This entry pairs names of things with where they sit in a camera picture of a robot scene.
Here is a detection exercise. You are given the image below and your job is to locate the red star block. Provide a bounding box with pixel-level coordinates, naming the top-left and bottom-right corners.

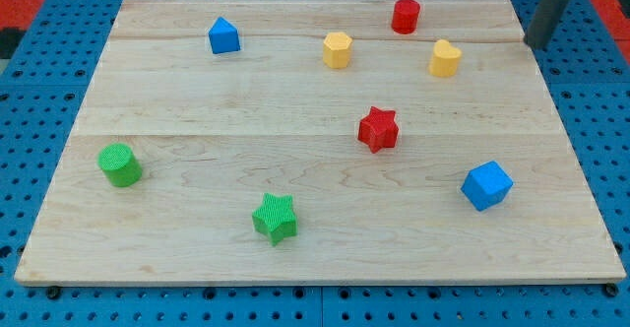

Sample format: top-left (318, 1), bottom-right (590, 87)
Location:
top-left (357, 106), bottom-right (399, 153)

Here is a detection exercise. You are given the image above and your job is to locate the blue cube block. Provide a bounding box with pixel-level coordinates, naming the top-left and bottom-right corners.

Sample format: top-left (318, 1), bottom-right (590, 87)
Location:
top-left (461, 161), bottom-right (514, 212)

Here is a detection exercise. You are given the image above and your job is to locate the red cylinder block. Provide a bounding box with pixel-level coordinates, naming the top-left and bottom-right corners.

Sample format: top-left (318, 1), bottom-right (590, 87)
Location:
top-left (391, 0), bottom-right (421, 34)

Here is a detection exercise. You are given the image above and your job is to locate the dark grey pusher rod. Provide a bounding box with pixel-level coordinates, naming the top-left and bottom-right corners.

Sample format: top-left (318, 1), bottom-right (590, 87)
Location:
top-left (524, 0), bottom-right (570, 49)

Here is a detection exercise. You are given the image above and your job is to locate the yellow heart block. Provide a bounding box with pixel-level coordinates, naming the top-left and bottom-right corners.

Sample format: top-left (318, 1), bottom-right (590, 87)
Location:
top-left (428, 39), bottom-right (463, 78)

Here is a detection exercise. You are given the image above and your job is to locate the green cylinder block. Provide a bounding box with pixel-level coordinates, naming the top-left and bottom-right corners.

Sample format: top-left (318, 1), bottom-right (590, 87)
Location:
top-left (97, 143), bottom-right (143, 187)

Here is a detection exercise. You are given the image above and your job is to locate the yellow hexagon block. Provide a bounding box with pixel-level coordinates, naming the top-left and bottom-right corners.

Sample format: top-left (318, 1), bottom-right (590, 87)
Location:
top-left (323, 32), bottom-right (353, 69)

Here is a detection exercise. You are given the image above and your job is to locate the wooden board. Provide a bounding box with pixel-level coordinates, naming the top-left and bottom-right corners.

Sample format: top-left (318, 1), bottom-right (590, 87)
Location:
top-left (15, 0), bottom-right (626, 287)

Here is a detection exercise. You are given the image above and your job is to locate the blue triangular prism block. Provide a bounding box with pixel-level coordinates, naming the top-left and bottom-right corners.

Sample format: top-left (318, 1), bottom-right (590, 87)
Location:
top-left (208, 17), bottom-right (241, 54)

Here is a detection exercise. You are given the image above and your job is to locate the green star block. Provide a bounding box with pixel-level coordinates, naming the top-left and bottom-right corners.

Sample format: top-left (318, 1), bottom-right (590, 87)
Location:
top-left (252, 193), bottom-right (298, 246)

